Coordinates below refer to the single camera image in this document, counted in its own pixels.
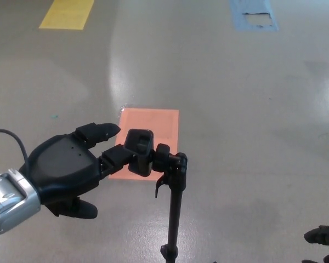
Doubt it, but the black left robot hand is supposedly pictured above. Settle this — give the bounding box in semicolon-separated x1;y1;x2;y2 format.
18;122;136;220

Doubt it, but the blue torn floor marking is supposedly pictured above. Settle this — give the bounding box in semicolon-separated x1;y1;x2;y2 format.
229;0;280;32

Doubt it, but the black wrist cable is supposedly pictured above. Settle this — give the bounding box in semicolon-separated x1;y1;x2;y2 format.
0;129;31;172

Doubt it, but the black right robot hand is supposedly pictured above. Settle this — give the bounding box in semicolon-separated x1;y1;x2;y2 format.
302;225;329;263

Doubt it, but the yellow floor marking rectangle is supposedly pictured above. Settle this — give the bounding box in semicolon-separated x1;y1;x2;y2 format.
38;0;95;30

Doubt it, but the orange floor marking rectangle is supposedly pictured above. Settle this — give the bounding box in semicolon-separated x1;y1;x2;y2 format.
108;108;179;182

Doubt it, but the black phone stand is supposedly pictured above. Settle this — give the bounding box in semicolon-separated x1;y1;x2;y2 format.
124;128;189;263

